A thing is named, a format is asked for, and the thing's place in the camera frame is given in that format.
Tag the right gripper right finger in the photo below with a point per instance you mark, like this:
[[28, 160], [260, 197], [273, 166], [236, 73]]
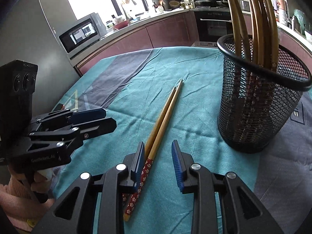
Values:
[[241, 211]]

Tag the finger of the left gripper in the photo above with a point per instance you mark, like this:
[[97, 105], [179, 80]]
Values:
[[82, 131], [66, 117]]

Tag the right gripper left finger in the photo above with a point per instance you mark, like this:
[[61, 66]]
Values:
[[95, 203]]

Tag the pink sleeve forearm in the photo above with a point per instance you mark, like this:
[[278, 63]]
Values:
[[22, 211]]

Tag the left hand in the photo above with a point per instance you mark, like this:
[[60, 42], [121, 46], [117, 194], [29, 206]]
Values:
[[41, 184]]

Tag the teal grey tablecloth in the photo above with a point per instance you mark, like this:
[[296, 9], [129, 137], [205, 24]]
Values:
[[133, 89]]

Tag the silver microwave oven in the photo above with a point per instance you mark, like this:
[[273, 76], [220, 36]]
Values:
[[82, 34]]

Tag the grey refrigerator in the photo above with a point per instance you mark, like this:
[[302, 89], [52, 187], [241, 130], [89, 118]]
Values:
[[27, 36]]

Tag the red bowl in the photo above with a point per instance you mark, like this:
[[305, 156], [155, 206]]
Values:
[[121, 25]]

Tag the black mesh utensil holder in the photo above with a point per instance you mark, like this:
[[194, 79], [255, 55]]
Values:
[[292, 79]]

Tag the black built-in oven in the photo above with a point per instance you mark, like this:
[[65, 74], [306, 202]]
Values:
[[212, 25]]

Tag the black camera box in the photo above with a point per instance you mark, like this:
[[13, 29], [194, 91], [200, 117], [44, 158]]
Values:
[[17, 87]]

